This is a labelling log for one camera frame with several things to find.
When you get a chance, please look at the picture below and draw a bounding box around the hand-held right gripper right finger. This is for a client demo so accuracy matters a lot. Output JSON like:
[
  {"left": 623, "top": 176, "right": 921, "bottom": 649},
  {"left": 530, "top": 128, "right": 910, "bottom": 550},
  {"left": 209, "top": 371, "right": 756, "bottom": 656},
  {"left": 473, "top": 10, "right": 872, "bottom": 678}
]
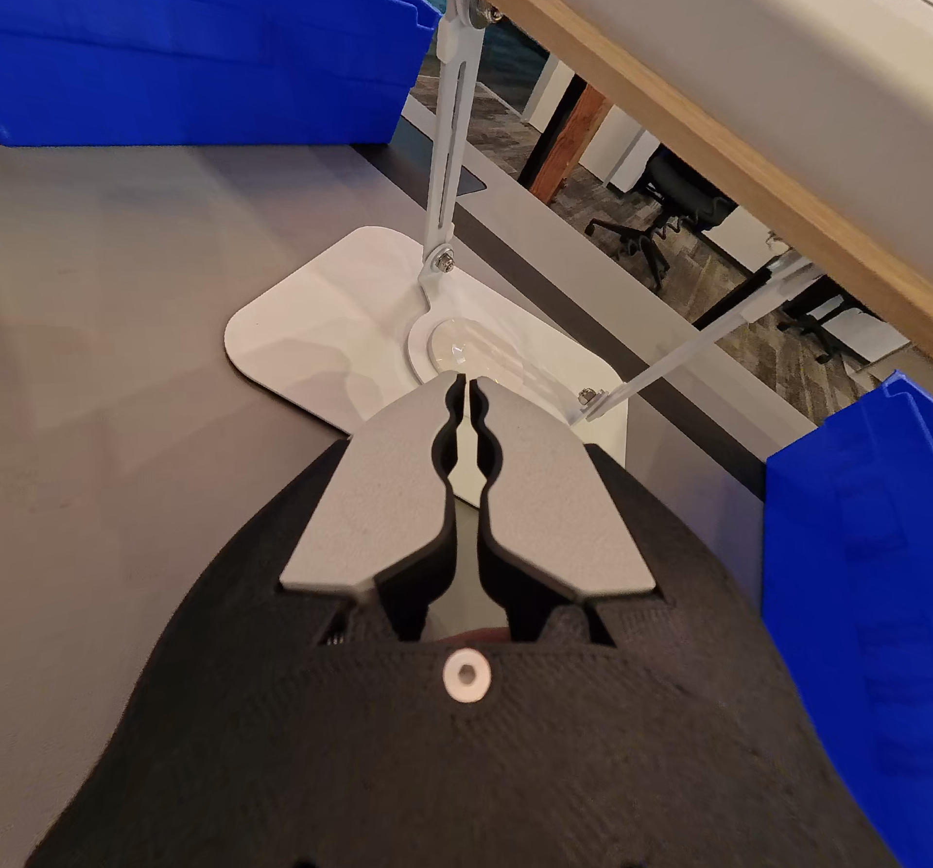
[{"left": 469, "top": 377, "right": 656, "bottom": 643}]

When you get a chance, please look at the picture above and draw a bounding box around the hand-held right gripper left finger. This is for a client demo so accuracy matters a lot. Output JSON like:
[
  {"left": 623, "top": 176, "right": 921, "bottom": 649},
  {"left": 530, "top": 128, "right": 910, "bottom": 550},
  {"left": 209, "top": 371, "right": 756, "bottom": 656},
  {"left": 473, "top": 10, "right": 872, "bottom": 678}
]
[{"left": 279, "top": 374, "right": 467, "bottom": 642}]

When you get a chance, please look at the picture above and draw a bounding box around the large blue plastic bin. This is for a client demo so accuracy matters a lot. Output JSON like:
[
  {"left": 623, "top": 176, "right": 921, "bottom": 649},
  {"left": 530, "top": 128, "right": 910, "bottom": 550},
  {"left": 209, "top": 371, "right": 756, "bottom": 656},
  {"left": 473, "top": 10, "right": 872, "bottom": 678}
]
[{"left": 0, "top": 0, "right": 443, "bottom": 148}]

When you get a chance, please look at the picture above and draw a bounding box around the grey desk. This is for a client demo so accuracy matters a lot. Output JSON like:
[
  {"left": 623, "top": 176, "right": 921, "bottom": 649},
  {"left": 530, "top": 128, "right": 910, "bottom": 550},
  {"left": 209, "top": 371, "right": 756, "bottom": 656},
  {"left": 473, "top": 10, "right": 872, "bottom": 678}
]
[{"left": 0, "top": 92, "right": 821, "bottom": 868}]

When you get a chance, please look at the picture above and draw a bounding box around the white metal stand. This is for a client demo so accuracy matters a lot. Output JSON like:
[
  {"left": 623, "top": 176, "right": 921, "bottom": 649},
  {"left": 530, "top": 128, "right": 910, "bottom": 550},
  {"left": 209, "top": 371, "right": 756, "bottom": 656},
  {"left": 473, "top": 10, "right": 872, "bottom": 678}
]
[{"left": 223, "top": 0, "right": 816, "bottom": 509}]

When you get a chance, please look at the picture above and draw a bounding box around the black office chair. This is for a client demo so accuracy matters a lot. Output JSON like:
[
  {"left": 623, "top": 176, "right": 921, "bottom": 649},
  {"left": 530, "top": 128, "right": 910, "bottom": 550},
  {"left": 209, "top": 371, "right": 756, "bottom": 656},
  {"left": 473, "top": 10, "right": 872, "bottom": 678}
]
[
  {"left": 585, "top": 145, "right": 739, "bottom": 293},
  {"left": 775, "top": 274, "right": 877, "bottom": 366}
]

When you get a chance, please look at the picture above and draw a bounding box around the white panel with wooden edge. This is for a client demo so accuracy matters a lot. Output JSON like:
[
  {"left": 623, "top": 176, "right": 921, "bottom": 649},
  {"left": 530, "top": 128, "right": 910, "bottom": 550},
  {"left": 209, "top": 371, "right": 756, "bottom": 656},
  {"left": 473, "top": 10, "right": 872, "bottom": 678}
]
[{"left": 412, "top": 0, "right": 933, "bottom": 360}]

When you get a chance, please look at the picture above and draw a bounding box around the brown wooden post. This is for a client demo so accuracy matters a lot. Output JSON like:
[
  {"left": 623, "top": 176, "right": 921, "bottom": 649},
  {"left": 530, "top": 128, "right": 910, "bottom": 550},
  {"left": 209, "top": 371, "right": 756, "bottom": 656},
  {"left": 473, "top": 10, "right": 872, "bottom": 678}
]
[{"left": 528, "top": 84, "right": 615, "bottom": 206}]

